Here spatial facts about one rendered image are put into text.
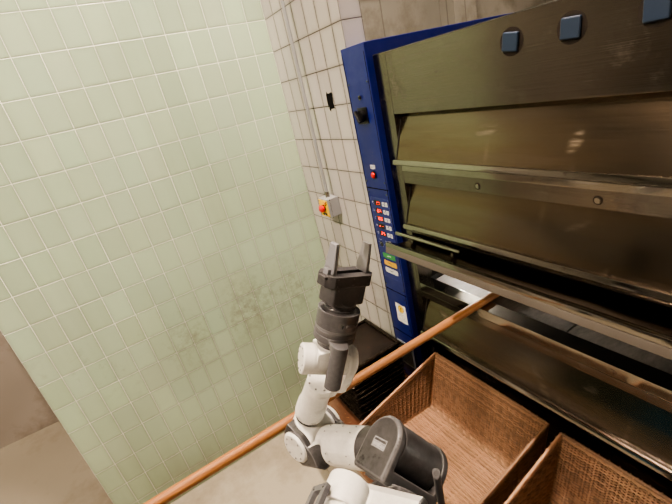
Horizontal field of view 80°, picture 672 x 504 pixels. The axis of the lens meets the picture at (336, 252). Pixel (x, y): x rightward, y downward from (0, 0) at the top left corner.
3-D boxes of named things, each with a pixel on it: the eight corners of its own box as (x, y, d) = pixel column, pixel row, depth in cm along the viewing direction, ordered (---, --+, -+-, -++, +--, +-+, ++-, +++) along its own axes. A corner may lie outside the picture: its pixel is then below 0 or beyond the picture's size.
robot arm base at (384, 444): (409, 446, 89) (452, 446, 82) (398, 511, 81) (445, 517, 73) (363, 416, 84) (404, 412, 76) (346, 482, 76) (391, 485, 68)
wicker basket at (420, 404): (441, 395, 192) (435, 349, 181) (553, 478, 145) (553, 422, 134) (359, 453, 172) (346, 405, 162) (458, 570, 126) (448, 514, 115)
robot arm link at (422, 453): (396, 441, 90) (446, 445, 80) (386, 484, 85) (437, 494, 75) (361, 418, 86) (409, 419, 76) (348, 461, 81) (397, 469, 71)
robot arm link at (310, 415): (322, 365, 96) (305, 409, 107) (290, 388, 89) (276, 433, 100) (354, 397, 91) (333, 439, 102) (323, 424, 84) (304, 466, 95)
